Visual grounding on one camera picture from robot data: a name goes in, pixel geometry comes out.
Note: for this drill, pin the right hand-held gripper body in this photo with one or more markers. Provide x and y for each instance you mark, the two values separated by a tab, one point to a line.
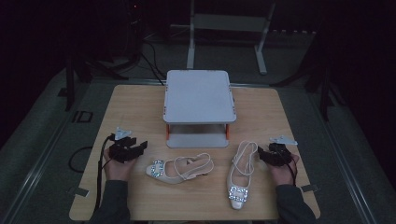
280	152

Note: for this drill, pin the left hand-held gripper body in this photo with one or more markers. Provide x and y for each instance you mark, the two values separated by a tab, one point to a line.
120	149

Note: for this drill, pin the white slingback shoe rhinestone buckle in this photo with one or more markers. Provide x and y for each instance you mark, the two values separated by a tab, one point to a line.
239	183
174	174

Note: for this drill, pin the grey two-tier shoe rack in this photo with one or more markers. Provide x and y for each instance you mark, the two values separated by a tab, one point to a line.
199	99

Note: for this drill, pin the person's left hand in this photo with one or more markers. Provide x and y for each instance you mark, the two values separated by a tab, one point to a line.
117	170

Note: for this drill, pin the person's right hand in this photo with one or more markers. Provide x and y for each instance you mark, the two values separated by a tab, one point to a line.
284	174

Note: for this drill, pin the grey tape piece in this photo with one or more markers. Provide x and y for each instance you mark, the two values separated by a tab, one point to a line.
309	188
81	192

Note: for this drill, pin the black metal stand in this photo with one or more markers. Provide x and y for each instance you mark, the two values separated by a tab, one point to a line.
70	84
323	90

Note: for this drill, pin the dark equipment with red light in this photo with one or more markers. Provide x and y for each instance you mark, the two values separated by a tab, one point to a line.
132	28

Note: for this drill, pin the white power strip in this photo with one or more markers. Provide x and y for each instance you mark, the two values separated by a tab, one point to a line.
292	31

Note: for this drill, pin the white metal stand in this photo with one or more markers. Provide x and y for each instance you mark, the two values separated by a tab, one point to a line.
229	22

